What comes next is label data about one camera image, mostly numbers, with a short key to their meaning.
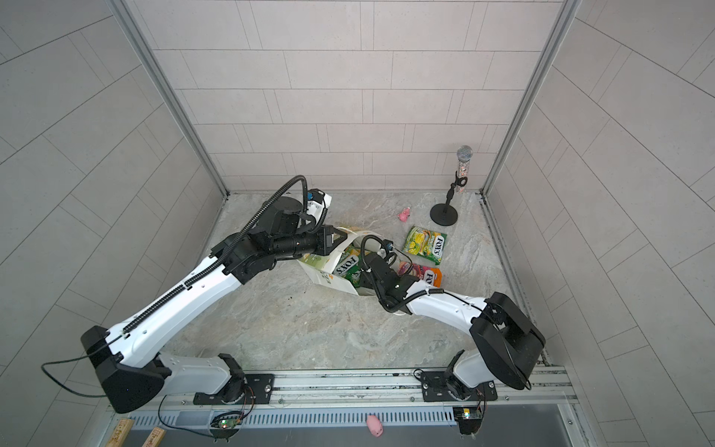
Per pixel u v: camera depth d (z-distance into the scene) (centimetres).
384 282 63
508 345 42
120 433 64
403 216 107
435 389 71
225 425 64
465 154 86
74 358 37
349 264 86
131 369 39
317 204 59
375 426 65
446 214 108
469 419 68
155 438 64
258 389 71
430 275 91
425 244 97
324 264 72
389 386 72
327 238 57
